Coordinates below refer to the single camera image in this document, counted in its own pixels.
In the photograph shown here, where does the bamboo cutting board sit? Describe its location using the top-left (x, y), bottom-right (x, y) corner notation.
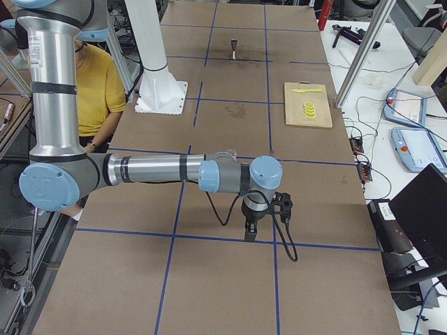
top-left (284, 82), bottom-right (332, 128)

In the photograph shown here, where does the teach pendant near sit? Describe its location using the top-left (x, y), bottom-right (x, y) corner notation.
top-left (391, 127), bottom-right (446, 174)

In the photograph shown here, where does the steel double jigger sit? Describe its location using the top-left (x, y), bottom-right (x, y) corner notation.
top-left (230, 39), bottom-right (238, 60)

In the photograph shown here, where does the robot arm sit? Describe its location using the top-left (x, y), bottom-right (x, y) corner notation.
top-left (17, 1), bottom-right (283, 241)

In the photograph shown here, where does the grey office chair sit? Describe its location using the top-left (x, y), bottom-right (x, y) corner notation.
top-left (402, 1), bottom-right (446, 64)

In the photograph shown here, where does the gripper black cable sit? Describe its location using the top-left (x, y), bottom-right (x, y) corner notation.
top-left (204, 190), bottom-right (299, 262)

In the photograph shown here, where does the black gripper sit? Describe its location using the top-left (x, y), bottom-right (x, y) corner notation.
top-left (242, 205), bottom-right (268, 241)

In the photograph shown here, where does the clear glass beaker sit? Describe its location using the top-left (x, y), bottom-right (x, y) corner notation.
top-left (225, 149), bottom-right (237, 161)

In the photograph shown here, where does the orange connector module near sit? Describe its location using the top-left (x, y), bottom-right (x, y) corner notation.
top-left (356, 161), bottom-right (372, 184)

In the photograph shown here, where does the aluminium frame post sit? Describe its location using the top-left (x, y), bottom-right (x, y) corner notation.
top-left (335, 0), bottom-right (396, 108)

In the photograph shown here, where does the orange connector module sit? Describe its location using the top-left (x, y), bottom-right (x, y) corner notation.
top-left (349, 136), bottom-right (364, 154)
top-left (356, 161), bottom-right (372, 184)

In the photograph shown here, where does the person in yellow shirt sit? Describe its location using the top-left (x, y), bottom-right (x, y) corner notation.
top-left (15, 20), bottom-right (126, 219)

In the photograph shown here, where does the yellow plastic knife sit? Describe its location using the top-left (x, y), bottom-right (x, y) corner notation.
top-left (291, 89), bottom-right (323, 94)

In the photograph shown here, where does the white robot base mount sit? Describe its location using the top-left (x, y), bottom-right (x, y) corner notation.
top-left (125, 0), bottom-right (188, 115)

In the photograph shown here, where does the orange connector module far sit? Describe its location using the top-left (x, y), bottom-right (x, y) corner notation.
top-left (349, 136), bottom-right (364, 154)

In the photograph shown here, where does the black rod tool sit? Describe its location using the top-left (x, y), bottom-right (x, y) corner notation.
top-left (332, 24), bottom-right (342, 49)

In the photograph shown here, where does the black box on desk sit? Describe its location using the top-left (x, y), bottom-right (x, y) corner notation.
top-left (367, 199), bottom-right (413, 254)

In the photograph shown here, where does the black monitor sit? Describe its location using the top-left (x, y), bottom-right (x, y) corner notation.
top-left (389, 163), bottom-right (446, 260)

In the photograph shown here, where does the red cylinder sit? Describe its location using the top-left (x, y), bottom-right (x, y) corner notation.
top-left (318, 0), bottom-right (333, 31)

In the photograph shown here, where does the teach pendant far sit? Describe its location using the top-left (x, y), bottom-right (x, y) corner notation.
top-left (383, 89), bottom-right (427, 127)

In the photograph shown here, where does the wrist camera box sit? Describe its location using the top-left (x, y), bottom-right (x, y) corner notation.
top-left (271, 192), bottom-right (293, 226)

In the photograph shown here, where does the light wooden plank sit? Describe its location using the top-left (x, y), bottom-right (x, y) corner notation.
top-left (412, 31), bottom-right (447, 87)

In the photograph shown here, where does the black monitor stand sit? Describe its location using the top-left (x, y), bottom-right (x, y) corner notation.
top-left (381, 252), bottom-right (446, 311)

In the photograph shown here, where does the teach pendant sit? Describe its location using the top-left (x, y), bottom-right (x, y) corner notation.
top-left (391, 127), bottom-right (446, 174)
top-left (383, 89), bottom-right (427, 127)

